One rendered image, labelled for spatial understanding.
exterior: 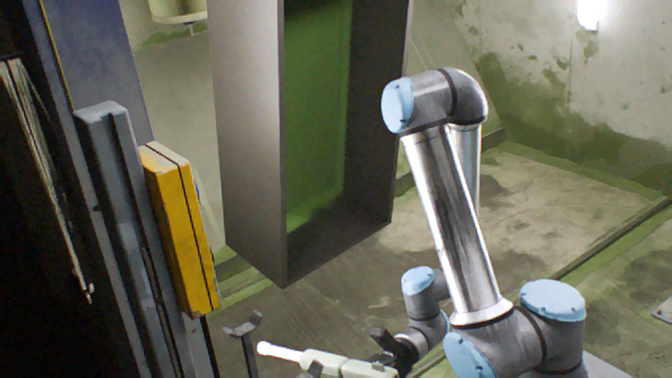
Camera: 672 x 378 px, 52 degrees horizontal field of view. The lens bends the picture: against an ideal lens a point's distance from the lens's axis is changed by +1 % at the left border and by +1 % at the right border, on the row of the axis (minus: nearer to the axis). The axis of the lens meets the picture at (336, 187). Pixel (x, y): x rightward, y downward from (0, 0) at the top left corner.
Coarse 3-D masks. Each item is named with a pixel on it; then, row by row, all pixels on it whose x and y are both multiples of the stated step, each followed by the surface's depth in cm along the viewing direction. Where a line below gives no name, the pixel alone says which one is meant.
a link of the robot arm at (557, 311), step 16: (528, 288) 167; (544, 288) 167; (560, 288) 167; (528, 304) 162; (544, 304) 161; (560, 304) 161; (576, 304) 161; (528, 320) 160; (544, 320) 160; (560, 320) 159; (576, 320) 160; (544, 336) 159; (560, 336) 161; (576, 336) 163; (544, 352) 159; (560, 352) 163; (576, 352) 165; (544, 368) 167; (560, 368) 166
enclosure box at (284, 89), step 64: (256, 0) 199; (320, 0) 253; (384, 0) 245; (256, 64) 211; (320, 64) 269; (384, 64) 257; (256, 128) 226; (320, 128) 286; (384, 128) 271; (256, 192) 242; (320, 192) 306; (384, 192) 286; (256, 256) 261; (320, 256) 272
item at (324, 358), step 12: (264, 348) 193; (276, 348) 191; (300, 360) 181; (312, 360) 178; (324, 360) 176; (336, 360) 174; (348, 360) 173; (324, 372) 176; (336, 372) 172; (348, 372) 169; (360, 372) 167; (372, 372) 165; (384, 372) 163; (396, 372) 163
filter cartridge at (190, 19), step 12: (156, 0) 309; (168, 0) 307; (180, 0) 308; (192, 0) 308; (204, 0) 311; (156, 12) 313; (168, 12) 310; (180, 12) 310; (192, 12) 311; (204, 12) 312
